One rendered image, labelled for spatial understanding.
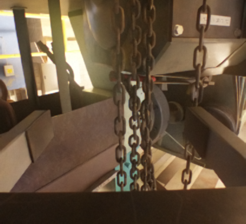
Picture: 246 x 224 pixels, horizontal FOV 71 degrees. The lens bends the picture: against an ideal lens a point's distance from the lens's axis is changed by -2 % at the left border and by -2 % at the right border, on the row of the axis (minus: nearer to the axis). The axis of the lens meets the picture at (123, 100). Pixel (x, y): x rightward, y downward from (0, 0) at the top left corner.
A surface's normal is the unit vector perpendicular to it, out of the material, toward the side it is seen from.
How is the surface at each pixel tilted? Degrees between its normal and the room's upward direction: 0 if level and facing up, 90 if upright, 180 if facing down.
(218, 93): 90
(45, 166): 90
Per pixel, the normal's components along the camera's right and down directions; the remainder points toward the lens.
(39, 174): 0.75, 0.18
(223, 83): -0.65, 0.24
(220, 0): 0.49, 0.25
